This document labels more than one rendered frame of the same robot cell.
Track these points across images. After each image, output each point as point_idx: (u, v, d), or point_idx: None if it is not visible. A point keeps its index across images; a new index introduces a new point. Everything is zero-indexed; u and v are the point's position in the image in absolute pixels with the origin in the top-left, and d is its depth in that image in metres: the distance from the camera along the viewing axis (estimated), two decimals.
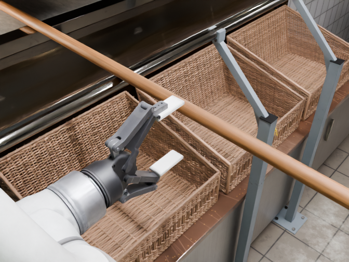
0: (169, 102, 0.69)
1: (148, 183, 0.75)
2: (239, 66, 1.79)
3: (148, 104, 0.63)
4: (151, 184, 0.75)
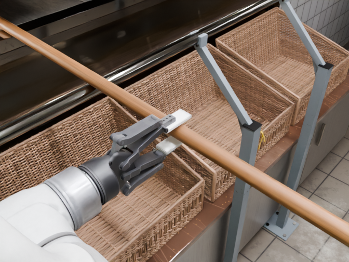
0: (176, 115, 0.73)
1: None
2: (227, 69, 1.75)
3: (157, 117, 0.67)
4: (157, 162, 0.73)
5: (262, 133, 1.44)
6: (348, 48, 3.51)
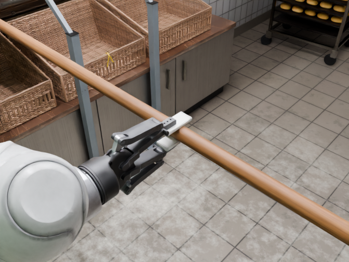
0: (177, 118, 0.73)
1: None
2: (102, 15, 2.25)
3: (158, 120, 0.68)
4: (157, 159, 0.73)
5: (107, 54, 1.93)
6: (263, 20, 4.01)
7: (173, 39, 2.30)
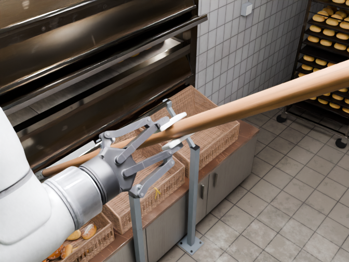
0: (172, 118, 0.74)
1: (164, 162, 0.71)
2: None
3: (145, 117, 0.70)
4: (166, 161, 0.71)
5: (156, 189, 2.24)
6: None
7: (207, 157, 2.61)
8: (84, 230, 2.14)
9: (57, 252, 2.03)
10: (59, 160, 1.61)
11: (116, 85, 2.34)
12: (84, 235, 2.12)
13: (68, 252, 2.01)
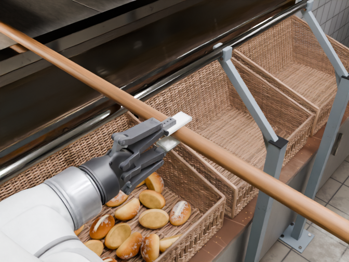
0: (177, 118, 0.73)
1: None
2: (243, 79, 1.71)
3: (158, 120, 0.68)
4: (157, 159, 0.73)
5: None
6: None
7: None
8: (174, 210, 1.29)
9: (135, 246, 1.18)
10: None
11: None
12: (174, 219, 1.27)
13: (155, 246, 1.16)
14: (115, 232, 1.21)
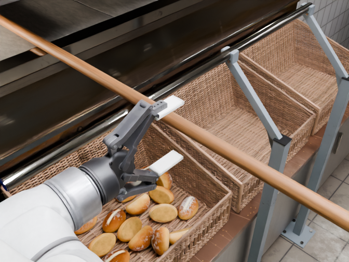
0: (169, 101, 0.69)
1: (147, 183, 0.75)
2: (247, 80, 1.77)
3: (147, 102, 0.63)
4: (150, 184, 0.75)
5: None
6: None
7: None
8: (183, 205, 1.35)
9: (146, 239, 1.24)
10: None
11: None
12: (183, 213, 1.34)
13: (165, 239, 1.23)
14: (127, 225, 1.27)
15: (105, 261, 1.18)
